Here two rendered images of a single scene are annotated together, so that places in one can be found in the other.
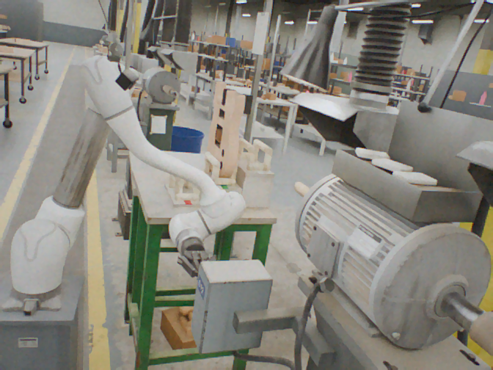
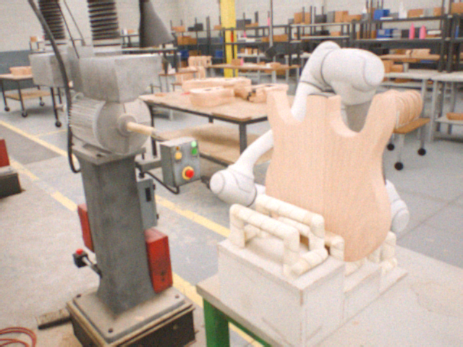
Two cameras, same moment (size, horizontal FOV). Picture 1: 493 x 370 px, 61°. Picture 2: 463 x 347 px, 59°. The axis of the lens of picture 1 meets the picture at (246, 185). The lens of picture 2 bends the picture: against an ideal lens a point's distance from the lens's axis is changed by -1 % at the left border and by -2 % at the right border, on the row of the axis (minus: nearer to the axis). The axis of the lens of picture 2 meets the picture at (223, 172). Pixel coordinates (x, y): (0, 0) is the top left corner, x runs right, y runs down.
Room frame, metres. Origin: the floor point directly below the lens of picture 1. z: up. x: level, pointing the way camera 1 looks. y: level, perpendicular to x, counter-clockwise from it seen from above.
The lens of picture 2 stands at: (2.75, -0.35, 1.59)
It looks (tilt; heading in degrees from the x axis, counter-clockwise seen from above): 19 degrees down; 163
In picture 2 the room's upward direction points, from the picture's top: 3 degrees counter-clockwise
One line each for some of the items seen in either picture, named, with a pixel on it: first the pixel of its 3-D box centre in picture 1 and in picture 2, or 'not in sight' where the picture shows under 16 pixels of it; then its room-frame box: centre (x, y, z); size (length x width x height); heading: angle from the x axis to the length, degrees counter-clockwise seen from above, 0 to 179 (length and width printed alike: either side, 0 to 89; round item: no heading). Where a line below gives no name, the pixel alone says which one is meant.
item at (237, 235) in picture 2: (267, 161); (237, 229); (1.92, -0.08, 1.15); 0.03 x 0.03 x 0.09
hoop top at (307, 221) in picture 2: (246, 145); (287, 210); (1.96, 0.03, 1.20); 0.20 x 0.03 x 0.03; 22
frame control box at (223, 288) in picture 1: (247, 331); (168, 165); (0.85, -0.06, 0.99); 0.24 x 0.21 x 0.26; 23
